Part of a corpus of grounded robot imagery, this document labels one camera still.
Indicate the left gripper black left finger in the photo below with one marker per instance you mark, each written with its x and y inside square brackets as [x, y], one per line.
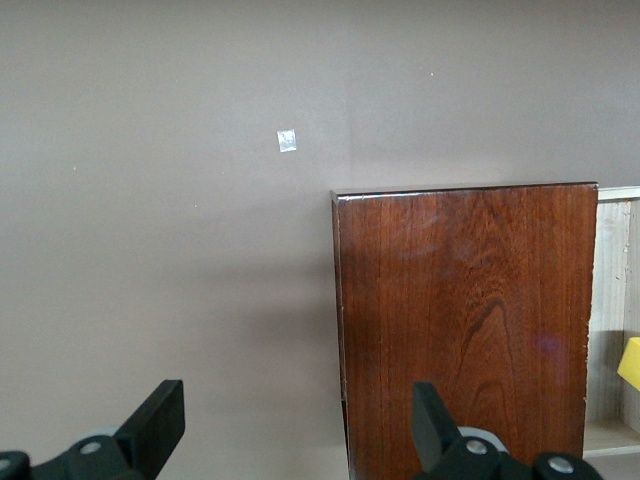
[150, 435]

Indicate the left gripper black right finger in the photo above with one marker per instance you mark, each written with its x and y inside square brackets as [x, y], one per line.
[435, 440]

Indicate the yellow cube block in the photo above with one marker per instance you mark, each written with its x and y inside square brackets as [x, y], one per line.
[630, 365]

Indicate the dark wooden drawer cabinet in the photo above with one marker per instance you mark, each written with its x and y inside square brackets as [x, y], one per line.
[450, 325]

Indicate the small clear tape piece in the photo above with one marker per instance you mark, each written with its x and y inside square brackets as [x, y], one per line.
[286, 140]

